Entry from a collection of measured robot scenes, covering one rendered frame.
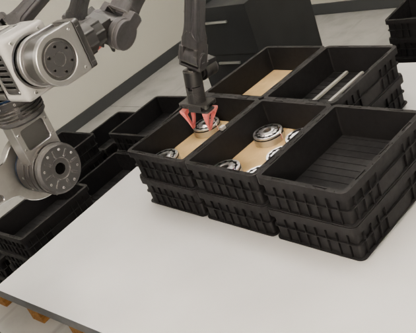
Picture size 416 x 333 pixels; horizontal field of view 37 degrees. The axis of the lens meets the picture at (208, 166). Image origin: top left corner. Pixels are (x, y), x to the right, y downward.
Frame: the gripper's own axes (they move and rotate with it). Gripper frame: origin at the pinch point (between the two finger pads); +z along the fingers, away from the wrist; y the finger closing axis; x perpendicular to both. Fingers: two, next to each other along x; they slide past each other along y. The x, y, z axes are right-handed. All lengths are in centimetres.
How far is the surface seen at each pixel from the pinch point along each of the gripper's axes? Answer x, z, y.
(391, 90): -48, 5, -47
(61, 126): -166, 109, 258
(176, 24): -321, 75, 240
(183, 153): -6.5, 15.4, 14.8
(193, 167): 15.7, 5.5, -5.7
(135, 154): 9.0, 8.5, 22.9
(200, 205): 11.4, 22.9, -2.0
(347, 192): 27, -2, -59
